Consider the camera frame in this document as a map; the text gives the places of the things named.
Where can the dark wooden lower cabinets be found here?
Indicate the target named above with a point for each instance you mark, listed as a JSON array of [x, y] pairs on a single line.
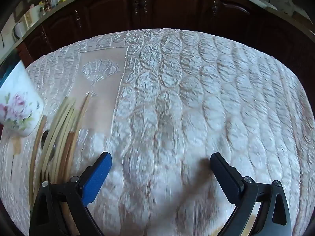
[[157, 12]]

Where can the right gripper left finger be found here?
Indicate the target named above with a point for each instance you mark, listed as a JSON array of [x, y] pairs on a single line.
[[86, 187]]

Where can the white floral cup teal inside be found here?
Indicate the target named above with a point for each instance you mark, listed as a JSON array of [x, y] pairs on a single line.
[[21, 105]]

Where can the white quilted tablecloth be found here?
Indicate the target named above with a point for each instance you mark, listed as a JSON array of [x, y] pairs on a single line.
[[162, 101]]

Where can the thin wooden chopstick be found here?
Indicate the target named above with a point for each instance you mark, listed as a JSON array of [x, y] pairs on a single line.
[[75, 135]]

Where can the dark wooden chopstick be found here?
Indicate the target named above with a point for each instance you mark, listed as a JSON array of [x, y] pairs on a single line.
[[33, 158]]

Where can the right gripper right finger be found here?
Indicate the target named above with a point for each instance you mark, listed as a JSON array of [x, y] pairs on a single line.
[[231, 182]]

